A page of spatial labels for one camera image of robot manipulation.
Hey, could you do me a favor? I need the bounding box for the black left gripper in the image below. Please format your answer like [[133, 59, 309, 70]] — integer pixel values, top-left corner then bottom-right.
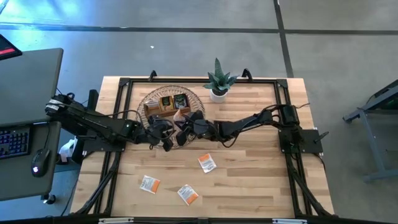
[[136, 114, 180, 153]]

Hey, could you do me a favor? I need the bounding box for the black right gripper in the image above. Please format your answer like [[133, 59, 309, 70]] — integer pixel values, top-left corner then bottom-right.
[[176, 110, 218, 147]]

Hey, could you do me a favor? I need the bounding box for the wooden compartment tea tray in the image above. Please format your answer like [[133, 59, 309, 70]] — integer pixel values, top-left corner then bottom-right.
[[143, 93, 192, 118]]

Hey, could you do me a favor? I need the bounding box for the round woven placemat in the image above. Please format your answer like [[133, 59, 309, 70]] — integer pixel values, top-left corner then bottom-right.
[[136, 85, 206, 149]]

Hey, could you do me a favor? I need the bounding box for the snake plant in white pot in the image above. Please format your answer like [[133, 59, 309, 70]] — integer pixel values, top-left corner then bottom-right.
[[203, 57, 239, 104]]

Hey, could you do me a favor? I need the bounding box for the white plastic item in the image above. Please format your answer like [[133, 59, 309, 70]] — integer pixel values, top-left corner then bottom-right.
[[58, 138, 78, 164]]

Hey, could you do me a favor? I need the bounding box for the black computer mouse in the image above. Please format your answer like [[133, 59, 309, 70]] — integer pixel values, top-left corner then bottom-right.
[[30, 148, 51, 178]]

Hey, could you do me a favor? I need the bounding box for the grey desk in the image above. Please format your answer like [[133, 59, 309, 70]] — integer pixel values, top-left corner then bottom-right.
[[0, 47, 65, 202]]

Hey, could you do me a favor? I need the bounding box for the black backlit keyboard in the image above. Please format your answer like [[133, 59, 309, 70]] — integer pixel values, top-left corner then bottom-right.
[[0, 125, 32, 160]]

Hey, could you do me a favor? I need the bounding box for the black monitor red stripe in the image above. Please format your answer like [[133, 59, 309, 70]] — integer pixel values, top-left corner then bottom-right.
[[0, 33, 23, 62]]

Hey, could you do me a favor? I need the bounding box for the black aluminium table frame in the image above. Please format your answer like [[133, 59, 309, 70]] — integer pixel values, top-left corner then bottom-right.
[[70, 68, 335, 224]]

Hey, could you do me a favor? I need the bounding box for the black upright post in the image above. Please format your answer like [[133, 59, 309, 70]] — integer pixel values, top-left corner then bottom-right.
[[88, 89, 100, 110]]

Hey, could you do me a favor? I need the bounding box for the white frame bracket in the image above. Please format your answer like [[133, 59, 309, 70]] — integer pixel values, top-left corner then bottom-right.
[[98, 217, 134, 224], [272, 218, 308, 224]]

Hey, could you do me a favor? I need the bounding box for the grey metal table frame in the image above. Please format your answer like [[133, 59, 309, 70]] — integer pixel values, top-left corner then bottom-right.
[[343, 79, 398, 183]]

